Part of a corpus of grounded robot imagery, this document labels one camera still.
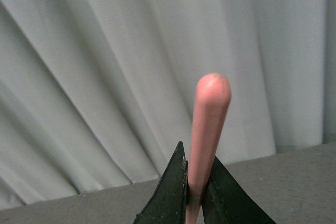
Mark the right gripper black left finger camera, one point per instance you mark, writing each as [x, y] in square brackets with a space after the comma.
[169, 200]

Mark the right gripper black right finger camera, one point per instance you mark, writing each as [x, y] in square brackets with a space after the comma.
[225, 201]

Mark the pink chopstick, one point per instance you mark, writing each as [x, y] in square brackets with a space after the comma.
[212, 99]

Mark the white pleated curtain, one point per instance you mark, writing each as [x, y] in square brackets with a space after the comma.
[96, 93]

